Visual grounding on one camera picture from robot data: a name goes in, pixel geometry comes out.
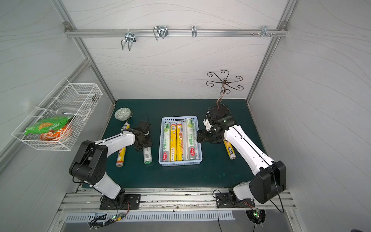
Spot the yellow wrap roll long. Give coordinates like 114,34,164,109
170,124,177,162

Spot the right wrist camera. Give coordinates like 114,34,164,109
203,119,212,131

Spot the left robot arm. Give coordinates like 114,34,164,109
69,127,152,199

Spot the bronze jewelry tree stand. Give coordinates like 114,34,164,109
206,69,244,116

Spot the metal hook right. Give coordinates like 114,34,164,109
251,26,277,38

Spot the clear wrap roll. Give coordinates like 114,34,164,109
185,118,196,160

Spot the aluminium rail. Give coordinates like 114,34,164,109
65,28,288,38
57,188,296,214

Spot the double metal hook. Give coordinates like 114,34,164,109
152,26,169,41
121,30,136,51

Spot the aluminium top rail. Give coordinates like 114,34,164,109
65,28,288,38

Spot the light blue plastic basket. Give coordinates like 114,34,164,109
158,116,203,167

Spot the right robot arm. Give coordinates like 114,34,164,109
197,119,287,204

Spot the double metal hook middle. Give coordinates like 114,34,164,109
152,26,169,41

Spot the single metal hook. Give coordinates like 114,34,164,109
191,26,197,38

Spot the white wire wall basket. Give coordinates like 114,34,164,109
12,78,102,151

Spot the green snack bag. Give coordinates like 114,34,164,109
24,116,72,135

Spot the aluminium front rail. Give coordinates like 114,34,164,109
57,188,296,214

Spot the white green wrap roll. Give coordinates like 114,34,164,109
143,147,153,164
162,123,171,162

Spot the white slotted cable duct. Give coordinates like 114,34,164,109
64,210,235,223

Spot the orange snack bag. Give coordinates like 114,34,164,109
40,125,72,142

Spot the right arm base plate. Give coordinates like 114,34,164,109
213,192,255,208

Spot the double metal hook left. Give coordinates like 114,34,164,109
121,30,136,51

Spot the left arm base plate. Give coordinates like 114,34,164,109
99,194,141,210

